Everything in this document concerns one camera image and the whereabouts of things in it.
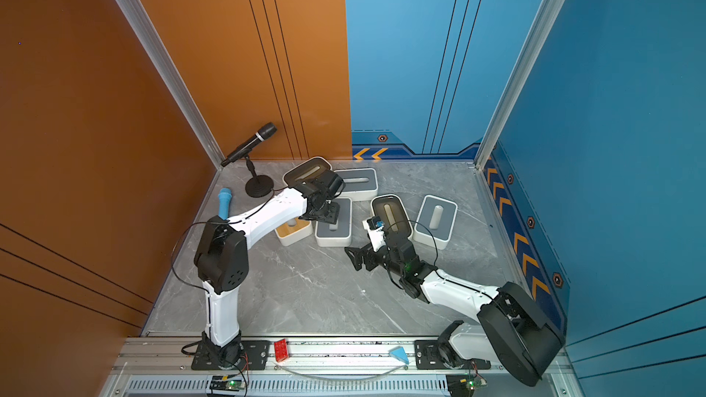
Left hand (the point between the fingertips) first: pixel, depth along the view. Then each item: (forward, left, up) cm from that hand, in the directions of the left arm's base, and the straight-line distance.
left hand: (329, 211), depth 94 cm
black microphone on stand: (+17, +31, -8) cm, 37 cm away
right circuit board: (-47, -38, -9) cm, 62 cm away
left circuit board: (-48, +23, -10) cm, 54 cm away
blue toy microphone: (+7, +41, -5) cm, 42 cm away
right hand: (-13, -11, +2) cm, 17 cm away
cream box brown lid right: (+1, -23, -4) cm, 23 cm away
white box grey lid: (-7, -3, -3) cm, 9 cm away
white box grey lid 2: (+2, -39, -5) cm, 39 cm away
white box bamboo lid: (-8, +13, -3) cm, 16 cm away
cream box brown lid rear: (+23, +10, -4) cm, 25 cm away
